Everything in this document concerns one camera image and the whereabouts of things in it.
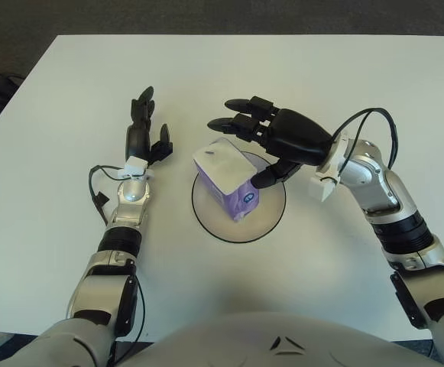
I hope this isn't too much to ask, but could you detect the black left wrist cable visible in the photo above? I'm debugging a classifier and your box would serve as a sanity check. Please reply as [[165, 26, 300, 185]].
[[89, 164, 129, 226]]

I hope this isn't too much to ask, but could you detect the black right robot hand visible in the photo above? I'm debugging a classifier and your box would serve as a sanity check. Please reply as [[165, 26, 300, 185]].
[[206, 96, 333, 190]]

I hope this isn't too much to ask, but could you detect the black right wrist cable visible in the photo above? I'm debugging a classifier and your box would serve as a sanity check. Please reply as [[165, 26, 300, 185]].
[[332, 108, 400, 169]]

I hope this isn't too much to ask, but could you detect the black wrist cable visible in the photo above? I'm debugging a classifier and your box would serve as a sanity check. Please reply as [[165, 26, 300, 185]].
[[89, 164, 129, 226], [332, 108, 400, 169]]

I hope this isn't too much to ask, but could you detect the white plate with black rim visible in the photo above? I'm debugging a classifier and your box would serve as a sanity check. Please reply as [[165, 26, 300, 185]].
[[190, 151, 287, 244]]

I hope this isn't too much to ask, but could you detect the purple tissue paper pack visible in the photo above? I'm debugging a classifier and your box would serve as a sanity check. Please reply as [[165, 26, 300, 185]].
[[192, 138, 261, 222]]

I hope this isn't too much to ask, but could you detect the grey robot torso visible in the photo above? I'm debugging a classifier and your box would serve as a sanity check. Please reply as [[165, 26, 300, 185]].
[[122, 311, 444, 367]]

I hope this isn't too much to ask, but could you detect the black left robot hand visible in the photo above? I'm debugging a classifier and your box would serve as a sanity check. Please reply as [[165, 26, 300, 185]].
[[125, 86, 174, 167]]

